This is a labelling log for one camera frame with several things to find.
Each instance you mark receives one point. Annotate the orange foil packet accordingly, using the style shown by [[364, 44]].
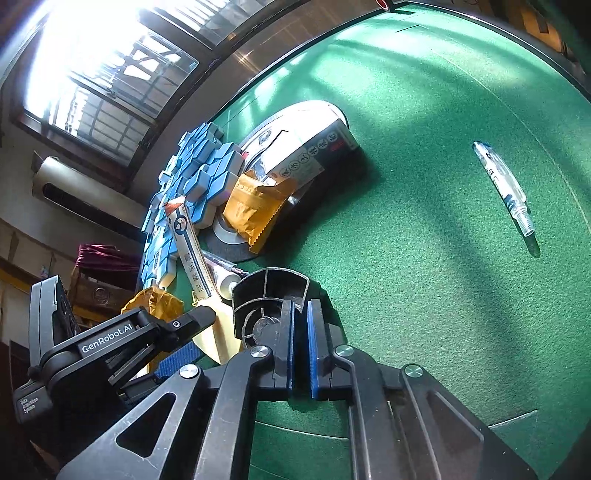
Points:
[[249, 207]]

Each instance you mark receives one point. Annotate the yellow rounded case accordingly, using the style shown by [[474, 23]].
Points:
[[217, 337]]

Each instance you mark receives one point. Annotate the pile of blue mahjong tiles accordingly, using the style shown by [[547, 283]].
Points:
[[203, 166]]

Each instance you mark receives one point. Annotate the white standing air conditioner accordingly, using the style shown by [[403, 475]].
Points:
[[60, 177]]

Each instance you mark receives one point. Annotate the wooden chair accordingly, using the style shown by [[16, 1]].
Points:
[[99, 293]]

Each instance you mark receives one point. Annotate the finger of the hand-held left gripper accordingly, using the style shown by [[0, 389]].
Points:
[[184, 325], [178, 362]]

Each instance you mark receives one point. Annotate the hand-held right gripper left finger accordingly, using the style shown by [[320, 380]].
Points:
[[290, 350]]

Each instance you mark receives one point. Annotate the white round plate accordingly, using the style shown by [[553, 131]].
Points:
[[300, 115]]

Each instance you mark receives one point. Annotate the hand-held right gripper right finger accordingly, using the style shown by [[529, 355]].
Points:
[[314, 350]]

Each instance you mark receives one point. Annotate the white printed carton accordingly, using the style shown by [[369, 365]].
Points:
[[304, 159]]

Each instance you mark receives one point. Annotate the black plastic fan-shaped part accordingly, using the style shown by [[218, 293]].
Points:
[[268, 281]]

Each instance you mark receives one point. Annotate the clear pen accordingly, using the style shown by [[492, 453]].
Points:
[[501, 184]]

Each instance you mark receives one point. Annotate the small white tube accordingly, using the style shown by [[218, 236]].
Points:
[[227, 286]]

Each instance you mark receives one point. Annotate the dark red cloth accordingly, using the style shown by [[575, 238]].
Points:
[[101, 258]]

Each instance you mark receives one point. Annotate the barred window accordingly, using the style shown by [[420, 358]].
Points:
[[115, 69]]

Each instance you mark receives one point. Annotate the long white ointment box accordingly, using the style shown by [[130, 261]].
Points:
[[191, 258]]

